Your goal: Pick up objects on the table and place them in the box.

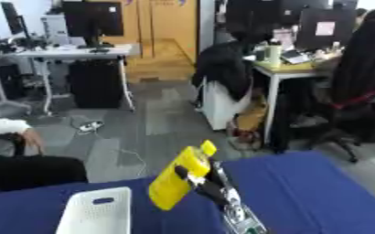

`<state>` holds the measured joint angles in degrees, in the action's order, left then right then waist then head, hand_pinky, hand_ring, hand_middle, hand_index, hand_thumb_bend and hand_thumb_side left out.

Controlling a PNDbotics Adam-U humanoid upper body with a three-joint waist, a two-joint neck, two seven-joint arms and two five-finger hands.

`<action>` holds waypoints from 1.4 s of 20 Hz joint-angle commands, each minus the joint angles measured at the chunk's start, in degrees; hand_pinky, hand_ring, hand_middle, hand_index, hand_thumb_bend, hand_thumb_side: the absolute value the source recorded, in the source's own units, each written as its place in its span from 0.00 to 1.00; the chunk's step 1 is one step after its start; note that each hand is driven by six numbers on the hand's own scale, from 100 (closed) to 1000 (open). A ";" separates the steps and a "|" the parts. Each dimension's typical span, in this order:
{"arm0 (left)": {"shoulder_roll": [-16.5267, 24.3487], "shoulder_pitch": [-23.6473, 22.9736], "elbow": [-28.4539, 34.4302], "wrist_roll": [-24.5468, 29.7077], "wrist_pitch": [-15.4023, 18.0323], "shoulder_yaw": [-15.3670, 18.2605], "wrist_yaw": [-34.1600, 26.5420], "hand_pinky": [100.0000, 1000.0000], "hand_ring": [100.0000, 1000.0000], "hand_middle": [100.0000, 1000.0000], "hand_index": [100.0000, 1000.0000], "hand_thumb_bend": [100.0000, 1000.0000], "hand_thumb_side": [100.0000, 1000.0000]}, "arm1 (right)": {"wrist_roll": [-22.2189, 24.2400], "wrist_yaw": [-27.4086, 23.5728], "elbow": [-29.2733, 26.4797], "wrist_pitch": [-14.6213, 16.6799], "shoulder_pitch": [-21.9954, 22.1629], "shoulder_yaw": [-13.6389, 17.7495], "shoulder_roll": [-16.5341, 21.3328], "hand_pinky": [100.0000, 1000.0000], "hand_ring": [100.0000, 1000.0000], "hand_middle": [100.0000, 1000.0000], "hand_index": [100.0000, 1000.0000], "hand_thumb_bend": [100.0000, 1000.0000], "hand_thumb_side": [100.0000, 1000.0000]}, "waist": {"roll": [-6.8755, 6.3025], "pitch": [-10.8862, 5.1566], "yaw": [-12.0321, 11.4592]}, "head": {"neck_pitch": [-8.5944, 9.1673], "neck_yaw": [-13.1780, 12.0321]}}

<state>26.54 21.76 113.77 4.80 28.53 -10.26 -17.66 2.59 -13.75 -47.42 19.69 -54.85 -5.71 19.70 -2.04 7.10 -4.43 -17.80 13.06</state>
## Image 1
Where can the person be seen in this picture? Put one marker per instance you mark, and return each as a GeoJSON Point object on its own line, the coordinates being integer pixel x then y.
{"type": "Point", "coordinates": [1, 125]}

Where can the black jacket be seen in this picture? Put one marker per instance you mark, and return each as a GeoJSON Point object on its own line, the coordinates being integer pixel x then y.
{"type": "Point", "coordinates": [225, 65]}

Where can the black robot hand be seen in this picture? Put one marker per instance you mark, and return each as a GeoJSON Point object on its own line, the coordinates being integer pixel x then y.
{"type": "Point", "coordinates": [213, 189]}

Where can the white plastic basket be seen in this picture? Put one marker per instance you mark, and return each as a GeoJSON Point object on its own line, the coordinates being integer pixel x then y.
{"type": "Point", "coordinates": [89, 216]}

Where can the yellow bag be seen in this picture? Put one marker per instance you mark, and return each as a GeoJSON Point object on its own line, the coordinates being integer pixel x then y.
{"type": "Point", "coordinates": [252, 117]}

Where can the black bag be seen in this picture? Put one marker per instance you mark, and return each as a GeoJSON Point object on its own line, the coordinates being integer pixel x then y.
{"type": "Point", "coordinates": [33, 172]}

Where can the white power strip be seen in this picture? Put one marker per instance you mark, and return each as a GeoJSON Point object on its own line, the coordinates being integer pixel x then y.
{"type": "Point", "coordinates": [91, 125]}

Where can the large black monitor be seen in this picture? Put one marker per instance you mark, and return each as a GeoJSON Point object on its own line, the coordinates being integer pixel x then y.
{"type": "Point", "coordinates": [92, 18]}

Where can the black office chair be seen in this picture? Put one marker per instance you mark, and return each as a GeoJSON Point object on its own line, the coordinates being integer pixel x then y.
{"type": "Point", "coordinates": [364, 76]}

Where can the white desk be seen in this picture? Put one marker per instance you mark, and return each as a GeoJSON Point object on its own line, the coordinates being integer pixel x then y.
{"type": "Point", "coordinates": [62, 52]}

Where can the wooden top desk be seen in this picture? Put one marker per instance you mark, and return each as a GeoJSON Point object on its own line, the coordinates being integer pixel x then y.
{"type": "Point", "coordinates": [281, 70]}

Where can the pale green tumbler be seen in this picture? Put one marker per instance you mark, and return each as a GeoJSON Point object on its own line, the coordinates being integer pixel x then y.
{"type": "Point", "coordinates": [274, 56]}

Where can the black computer tower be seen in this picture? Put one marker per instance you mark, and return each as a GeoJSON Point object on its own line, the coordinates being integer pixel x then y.
{"type": "Point", "coordinates": [95, 83]}

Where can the yellow plastic bottle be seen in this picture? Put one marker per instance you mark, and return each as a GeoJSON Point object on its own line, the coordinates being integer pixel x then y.
{"type": "Point", "coordinates": [175, 182]}

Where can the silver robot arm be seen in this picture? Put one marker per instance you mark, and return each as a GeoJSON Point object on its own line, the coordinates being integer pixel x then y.
{"type": "Point", "coordinates": [243, 218]}

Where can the black monitor with pink note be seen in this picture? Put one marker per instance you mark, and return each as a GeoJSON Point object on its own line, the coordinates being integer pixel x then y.
{"type": "Point", "coordinates": [324, 29]}

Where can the white chair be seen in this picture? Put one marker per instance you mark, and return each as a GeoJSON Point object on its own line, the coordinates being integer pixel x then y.
{"type": "Point", "coordinates": [220, 105]}

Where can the slim black monitor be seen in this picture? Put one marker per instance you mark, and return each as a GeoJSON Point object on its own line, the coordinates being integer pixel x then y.
{"type": "Point", "coordinates": [13, 18]}

